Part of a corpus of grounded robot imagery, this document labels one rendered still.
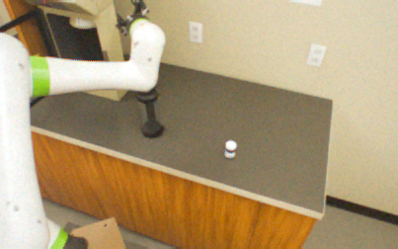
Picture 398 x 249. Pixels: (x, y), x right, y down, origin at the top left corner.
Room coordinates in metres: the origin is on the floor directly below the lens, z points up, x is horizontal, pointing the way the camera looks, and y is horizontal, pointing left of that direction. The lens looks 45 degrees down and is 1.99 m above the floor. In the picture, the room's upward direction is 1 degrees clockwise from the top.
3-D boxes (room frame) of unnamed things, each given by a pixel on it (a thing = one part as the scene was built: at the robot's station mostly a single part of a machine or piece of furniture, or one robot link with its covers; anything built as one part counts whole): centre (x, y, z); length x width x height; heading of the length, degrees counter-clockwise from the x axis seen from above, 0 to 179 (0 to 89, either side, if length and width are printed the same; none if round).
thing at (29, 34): (1.15, 0.80, 1.19); 0.30 x 0.01 x 0.40; 154
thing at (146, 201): (1.26, 0.40, 0.45); 2.05 x 0.67 x 0.90; 71
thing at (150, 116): (1.00, 0.23, 1.06); 0.11 x 0.11 x 0.21
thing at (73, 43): (1.37, 0.54, 1.19); 0.26 x 0.24 x 0.35; 71
